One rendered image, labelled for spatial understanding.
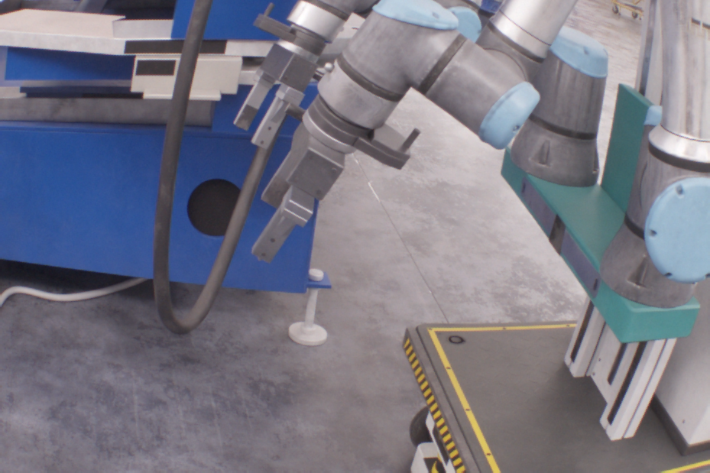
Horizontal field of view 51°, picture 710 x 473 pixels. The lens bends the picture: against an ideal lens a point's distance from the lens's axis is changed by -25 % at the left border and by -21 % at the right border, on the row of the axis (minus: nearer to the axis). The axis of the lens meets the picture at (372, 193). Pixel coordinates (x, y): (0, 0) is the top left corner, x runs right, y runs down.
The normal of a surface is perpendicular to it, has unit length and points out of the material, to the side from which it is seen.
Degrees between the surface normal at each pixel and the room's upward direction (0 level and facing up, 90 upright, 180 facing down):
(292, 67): 83
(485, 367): 0
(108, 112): 90
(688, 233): 95
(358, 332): 0
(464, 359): 0
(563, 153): 70
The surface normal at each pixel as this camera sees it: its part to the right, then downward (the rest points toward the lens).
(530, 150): -0.69, -0.22
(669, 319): 0.18, 0.39
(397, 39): -0.20, 0.32
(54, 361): 0.16, -0.92
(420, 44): -0.01, 0.03
